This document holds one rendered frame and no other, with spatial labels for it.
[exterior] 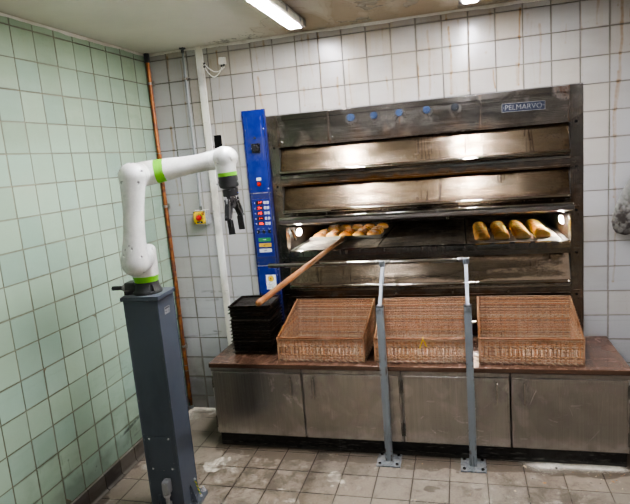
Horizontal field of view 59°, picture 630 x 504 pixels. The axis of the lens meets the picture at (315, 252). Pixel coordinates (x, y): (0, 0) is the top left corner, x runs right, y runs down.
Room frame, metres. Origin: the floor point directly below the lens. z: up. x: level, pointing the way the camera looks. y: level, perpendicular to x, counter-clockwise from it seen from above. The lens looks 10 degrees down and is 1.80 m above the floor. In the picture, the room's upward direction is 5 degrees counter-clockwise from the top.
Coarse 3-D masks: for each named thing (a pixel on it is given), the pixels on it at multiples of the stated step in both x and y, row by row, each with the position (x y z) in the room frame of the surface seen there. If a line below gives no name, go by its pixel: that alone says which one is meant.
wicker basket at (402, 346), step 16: (384, 304) 3.55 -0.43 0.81; (416, 304) 3.50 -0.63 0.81; (432, 304) 3.47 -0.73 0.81; (448, 304) 3.45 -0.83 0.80; (384, 320) 3.53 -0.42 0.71; (400, 320) 3.50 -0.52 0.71; (416, 320) 3.48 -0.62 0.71; (432, 320) 3.45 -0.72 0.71; (448, 320) 3.42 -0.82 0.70; (400, 336) 3.47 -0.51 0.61; (416, 336) 3.45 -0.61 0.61; (448, 336) 3.40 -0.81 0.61; (464, 336) 3.38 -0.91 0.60; (400, 352) 3.23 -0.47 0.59; (416, 352) 3.21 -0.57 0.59; (432, 352) 3.04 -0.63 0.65; (448, 352) 3.02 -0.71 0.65; (464, 352) 3.00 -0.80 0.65
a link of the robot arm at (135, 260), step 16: (128, 176) 2.53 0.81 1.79; (144, 176) 2.58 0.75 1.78; (128, 192) 2.54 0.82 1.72; (144, 192) 2.59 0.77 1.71; (128, 208) 2.55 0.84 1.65; (128, 224) 2.55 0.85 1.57; (144, 224) 2.60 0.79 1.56; (128, 240) 2.54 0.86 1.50; (144, 240) 2.58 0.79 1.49; (128, 256) 2.53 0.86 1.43; (144, 256) 2.57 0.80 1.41; (128, 272) 2.54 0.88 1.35; (144, 272) 2.58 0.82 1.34
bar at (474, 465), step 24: (288, 264) 3.38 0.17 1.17; (336, 264) 3.29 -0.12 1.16; (360, 264) 3.26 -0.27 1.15; (384, 264) 3.21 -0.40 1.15; (384, 336) 3.00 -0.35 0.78; (384, 360) 3.00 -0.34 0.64; (384, 384) 3.00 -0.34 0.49; (384, 408) 3.01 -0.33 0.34; (384, 432) 3.01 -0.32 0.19; (384, 456) 3.06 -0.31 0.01
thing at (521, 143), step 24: (336, 144) 3.70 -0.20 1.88; (360, 144) 3.65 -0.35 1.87; (384, 144) 3.60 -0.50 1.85; (408, 144) 3.56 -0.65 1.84; (432, 144) 3.52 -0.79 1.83; (456, 144) 3.48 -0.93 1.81; (480, 144) 3.43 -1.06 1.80; (504, 144) 3.39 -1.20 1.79; (528, 144) 3.35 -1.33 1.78; (552, 144) 3.31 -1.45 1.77; (288, 168) 3.74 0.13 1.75; (312, 168) 3.69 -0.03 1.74; (336, 168) 3.62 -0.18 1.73; (360, 168) 3.58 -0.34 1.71
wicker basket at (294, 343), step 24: (312, 312) 3.67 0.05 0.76; (336, 312) 3.63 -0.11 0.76; (360, 312) 3.58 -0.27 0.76; (288, 336) 3.48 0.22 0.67; (312, 336) 3.64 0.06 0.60; (360, 336) 3.54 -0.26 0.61; (288, 360) 3.26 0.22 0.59; (312, 360) 3.22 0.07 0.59; (336, 360) 3.18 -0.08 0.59; (360, 360) 3.14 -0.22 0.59
